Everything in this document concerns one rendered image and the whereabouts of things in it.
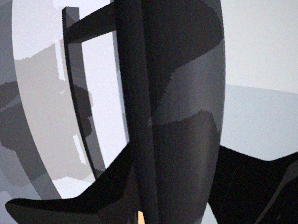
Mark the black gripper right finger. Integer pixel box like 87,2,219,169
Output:
208,145,298,224

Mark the grey mat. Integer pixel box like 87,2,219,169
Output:
0,0,130,224

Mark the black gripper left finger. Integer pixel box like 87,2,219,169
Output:
5,141,140,224

